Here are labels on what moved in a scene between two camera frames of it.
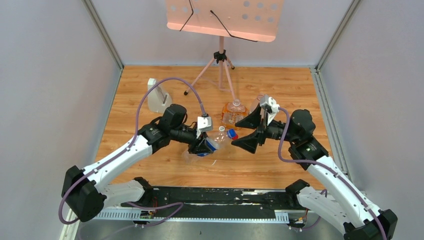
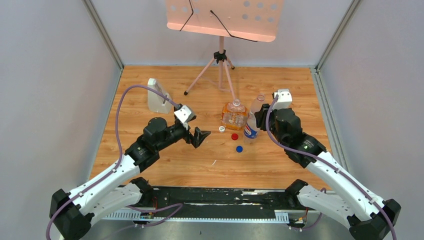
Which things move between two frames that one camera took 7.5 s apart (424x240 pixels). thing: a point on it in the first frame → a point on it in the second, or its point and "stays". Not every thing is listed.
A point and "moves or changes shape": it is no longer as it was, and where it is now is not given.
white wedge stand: [159, 100] stays
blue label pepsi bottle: [213, 143] moves or changes shape
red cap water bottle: [255, 103] stays
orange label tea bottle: [233, 113] stays
